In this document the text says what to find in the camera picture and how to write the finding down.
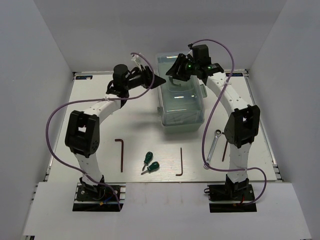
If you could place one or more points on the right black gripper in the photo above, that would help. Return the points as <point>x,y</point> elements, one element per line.
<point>172,71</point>

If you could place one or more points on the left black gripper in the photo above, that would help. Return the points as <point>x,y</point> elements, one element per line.
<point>146,74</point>

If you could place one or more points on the green plastic toolbox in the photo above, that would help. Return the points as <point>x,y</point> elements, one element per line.
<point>181,103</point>

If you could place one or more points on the green stubby screwdriver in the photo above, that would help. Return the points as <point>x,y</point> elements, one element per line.
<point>153,167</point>
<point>147,159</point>

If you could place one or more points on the large ratchet wrench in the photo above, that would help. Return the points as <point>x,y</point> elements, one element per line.
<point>217,134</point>

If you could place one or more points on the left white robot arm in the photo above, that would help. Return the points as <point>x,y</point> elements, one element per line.
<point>83,129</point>

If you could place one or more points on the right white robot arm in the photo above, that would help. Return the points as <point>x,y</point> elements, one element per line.
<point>243,119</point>

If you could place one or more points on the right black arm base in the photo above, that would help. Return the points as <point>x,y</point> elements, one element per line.
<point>222,202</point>

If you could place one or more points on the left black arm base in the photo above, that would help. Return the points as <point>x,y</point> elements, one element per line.
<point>89,201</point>

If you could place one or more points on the right blue corner label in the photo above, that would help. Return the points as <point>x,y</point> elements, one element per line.
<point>235,74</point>

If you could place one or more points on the blue corner label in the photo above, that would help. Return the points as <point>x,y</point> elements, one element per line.
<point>84,77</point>
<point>235,74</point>

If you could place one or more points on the left long hex key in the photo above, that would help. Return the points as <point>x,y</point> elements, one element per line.
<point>121,154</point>

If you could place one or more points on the left blue corner label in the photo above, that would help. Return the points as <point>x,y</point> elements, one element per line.
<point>84,77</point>

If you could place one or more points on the right red hex key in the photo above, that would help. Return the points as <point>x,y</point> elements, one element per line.
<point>224,151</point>

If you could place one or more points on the middle hex key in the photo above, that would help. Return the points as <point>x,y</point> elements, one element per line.
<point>181,164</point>

